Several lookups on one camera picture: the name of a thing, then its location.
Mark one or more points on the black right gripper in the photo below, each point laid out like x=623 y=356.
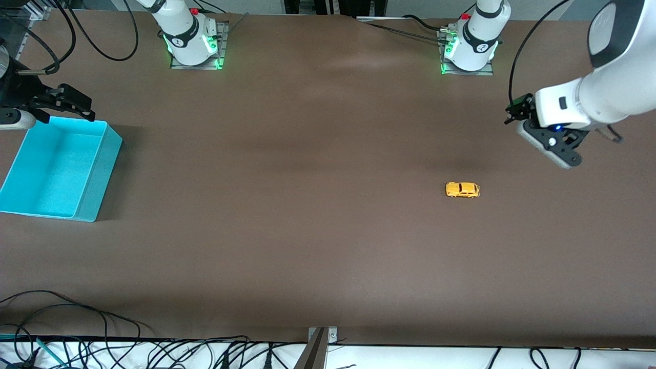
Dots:
x=15 y=89

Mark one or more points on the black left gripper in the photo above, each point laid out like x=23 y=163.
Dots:
x=522 y=108

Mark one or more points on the yellow beetle toy car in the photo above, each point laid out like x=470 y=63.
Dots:
x=463 y=190

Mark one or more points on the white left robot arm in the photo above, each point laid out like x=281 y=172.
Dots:
x=615 y=92

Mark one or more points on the turquoise plastic bin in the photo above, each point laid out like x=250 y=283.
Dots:
x=51 y=174

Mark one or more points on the black equipment box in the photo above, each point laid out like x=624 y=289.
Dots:
x=364 y=7

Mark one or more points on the silver mounting plate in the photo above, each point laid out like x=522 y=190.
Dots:
x=332 y=334

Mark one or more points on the grey metal bar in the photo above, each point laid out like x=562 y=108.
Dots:
x=312 y=353

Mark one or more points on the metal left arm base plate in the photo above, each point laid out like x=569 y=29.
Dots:
x=487 y=72

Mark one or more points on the aluminium frame rail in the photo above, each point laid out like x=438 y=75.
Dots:
x=40 y=9

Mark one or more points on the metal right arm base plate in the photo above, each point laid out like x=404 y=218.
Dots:
x=223 y=51

